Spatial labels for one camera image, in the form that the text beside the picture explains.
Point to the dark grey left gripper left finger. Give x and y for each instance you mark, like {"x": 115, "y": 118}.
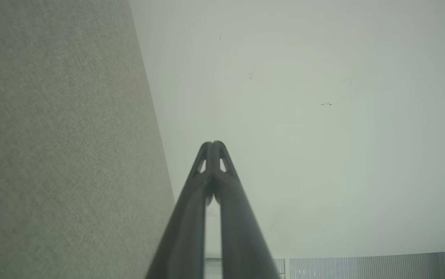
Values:
{"x": 183, "y": 232}

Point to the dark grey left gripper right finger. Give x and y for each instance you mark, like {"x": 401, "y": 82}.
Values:
{"x": 242, "y": 240}

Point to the white ribbed panel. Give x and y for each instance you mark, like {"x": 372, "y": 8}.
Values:
{"x": 362, "y": 269}

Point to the grey fabric sofa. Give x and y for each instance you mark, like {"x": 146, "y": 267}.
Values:
{"x": 52, "y": 135}

